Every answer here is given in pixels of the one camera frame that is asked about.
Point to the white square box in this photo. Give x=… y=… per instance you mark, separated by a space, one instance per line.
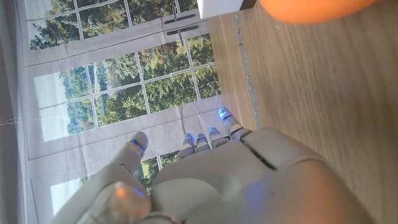
x=219 y=7

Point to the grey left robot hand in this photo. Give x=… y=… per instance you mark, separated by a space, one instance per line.
x=233 y=186

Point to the orange ball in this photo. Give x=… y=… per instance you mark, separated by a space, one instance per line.
x=311 y=11

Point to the printed window garden backdrop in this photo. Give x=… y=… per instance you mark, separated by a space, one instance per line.
x=93 y=56

